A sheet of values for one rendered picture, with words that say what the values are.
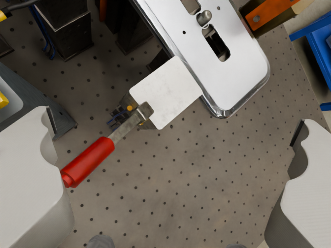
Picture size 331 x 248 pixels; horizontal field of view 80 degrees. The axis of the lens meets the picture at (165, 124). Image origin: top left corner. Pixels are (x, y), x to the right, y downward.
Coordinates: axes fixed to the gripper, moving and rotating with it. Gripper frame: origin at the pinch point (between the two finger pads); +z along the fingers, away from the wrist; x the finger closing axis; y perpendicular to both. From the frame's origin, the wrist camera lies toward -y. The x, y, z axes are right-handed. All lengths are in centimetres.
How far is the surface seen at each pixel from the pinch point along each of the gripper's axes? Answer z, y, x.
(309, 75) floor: 182, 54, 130
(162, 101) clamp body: 14.5, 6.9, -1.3
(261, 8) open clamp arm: 36.2, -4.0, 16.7
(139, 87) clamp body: 14.4, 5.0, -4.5
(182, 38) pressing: 28.0, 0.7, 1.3
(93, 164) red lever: 2.7, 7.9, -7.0
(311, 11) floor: 219, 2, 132
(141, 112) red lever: 11.2, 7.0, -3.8
